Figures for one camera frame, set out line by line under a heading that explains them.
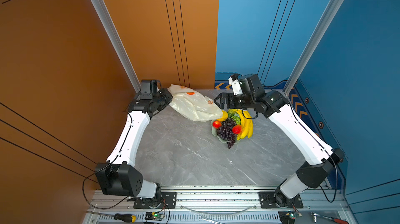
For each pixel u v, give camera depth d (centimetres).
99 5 76
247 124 88
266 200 73
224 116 94
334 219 68
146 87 59
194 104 83
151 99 58
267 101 47
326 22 82
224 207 73
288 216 70
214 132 92
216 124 89
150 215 71
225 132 88
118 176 40
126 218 67
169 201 73
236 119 92
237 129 85
